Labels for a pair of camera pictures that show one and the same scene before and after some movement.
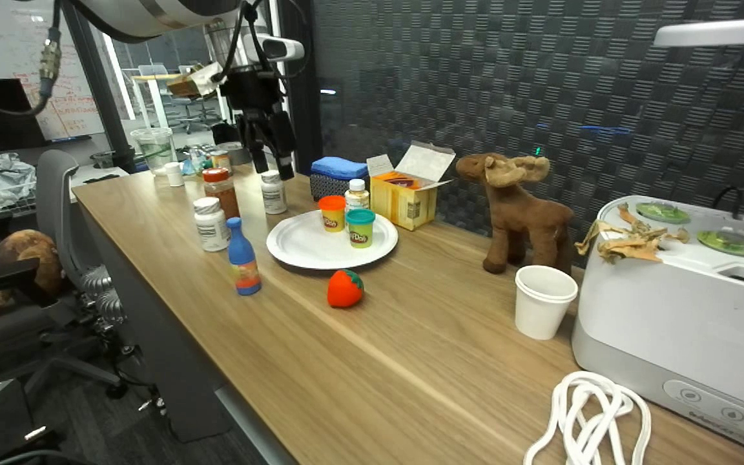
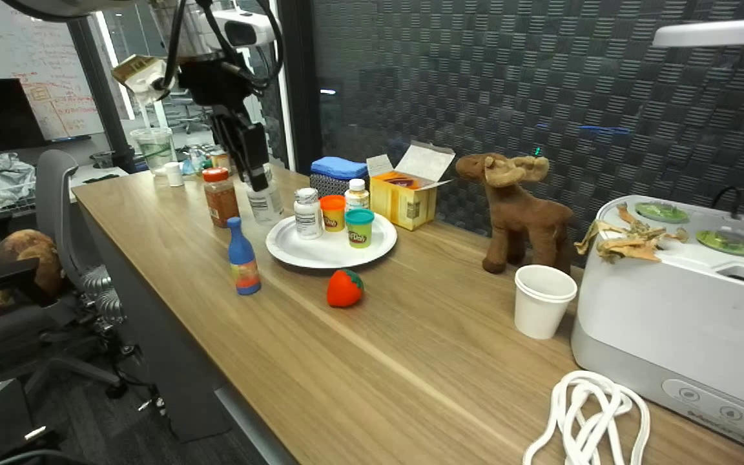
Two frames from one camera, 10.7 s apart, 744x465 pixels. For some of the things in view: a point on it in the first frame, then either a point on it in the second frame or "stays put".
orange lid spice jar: [221, 186] stays put
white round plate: [302, 241] stays put
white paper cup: [540, 299] stays put
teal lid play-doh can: [361, 227] stays put
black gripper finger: [284, 161] to [256, 151]
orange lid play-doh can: [335, 213] stays put
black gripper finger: [259, 156] to [237, 140]
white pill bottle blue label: [208, 223] to [261, 205]
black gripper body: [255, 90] to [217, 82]
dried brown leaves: [629, 241] stays put
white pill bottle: [271, 192] to [305, 210]
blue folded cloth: [336, 166] stays put
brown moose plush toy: [526, 227] stays put
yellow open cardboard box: [407, 192] stays put
